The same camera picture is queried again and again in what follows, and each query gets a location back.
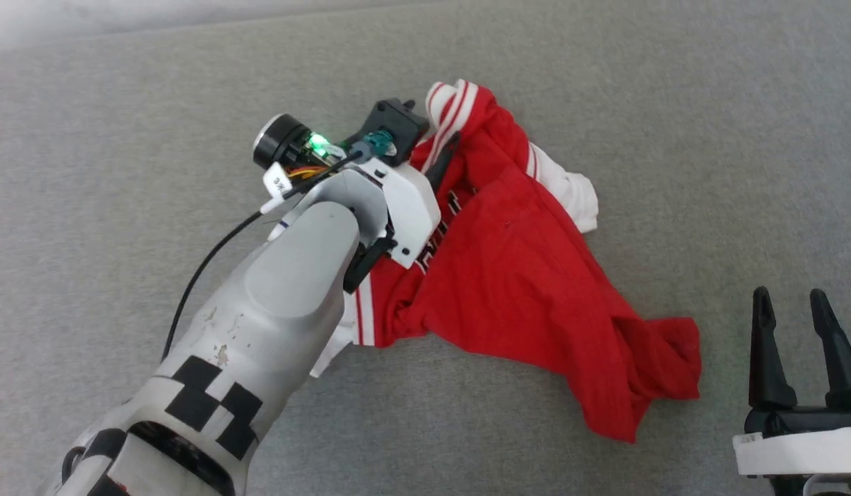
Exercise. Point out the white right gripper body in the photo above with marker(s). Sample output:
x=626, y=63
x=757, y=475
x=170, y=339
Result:
x=804, y=448

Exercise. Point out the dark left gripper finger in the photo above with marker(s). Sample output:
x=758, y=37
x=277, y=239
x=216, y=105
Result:
x=443, y=162

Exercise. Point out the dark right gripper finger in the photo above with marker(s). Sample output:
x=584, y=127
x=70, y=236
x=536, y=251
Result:
x=770, y=358
x=842, y=358

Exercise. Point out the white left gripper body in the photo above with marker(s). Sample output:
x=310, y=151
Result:
x=412, y=207

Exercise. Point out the red and white basketball jersey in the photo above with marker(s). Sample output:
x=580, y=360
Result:
x=522, y=275

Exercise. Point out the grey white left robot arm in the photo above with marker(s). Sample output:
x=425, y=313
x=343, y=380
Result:
x=260, y=331

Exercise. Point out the black round left gripper motor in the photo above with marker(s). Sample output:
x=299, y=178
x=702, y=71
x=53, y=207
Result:
x=281, y=141

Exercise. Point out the grey fabric sofa cushion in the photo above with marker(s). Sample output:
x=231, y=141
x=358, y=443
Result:
x=604, y=103

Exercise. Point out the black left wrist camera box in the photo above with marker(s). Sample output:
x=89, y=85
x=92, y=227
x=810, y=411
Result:
x=394, y=127

